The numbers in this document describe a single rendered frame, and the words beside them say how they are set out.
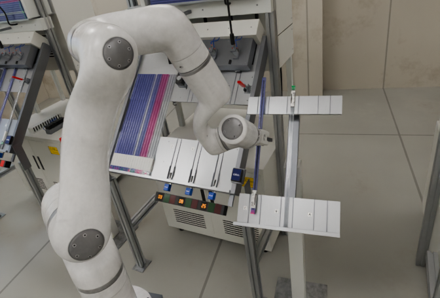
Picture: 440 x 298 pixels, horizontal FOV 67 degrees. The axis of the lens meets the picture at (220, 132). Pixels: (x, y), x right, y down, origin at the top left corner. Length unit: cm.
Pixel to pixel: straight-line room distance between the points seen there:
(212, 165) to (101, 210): 73
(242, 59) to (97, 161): 89
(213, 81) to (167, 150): 76
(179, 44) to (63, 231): 45
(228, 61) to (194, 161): 46
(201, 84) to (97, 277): 51
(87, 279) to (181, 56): 56
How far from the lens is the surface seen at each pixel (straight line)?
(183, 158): 147
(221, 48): 153
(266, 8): 149
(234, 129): 89
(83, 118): 70
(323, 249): 208
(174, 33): 74
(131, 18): 75
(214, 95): 82
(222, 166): 137
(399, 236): 223
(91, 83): 65
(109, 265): 88
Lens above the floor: 154
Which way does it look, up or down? 27 degrees down
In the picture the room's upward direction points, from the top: 9 degrees counter-clockwise
